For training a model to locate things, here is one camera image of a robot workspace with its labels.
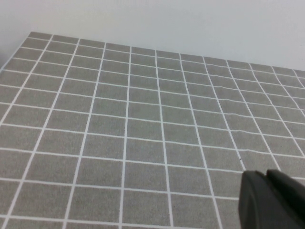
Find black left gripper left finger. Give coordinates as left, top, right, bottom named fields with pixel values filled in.
left=238, top=169, right=305, bottom=229

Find grey white-grid tablecloth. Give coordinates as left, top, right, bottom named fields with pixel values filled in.
left=0, top=31, right=305, bottom=229

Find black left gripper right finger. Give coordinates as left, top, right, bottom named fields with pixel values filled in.
left=266, top=168, right=305, bottom=228

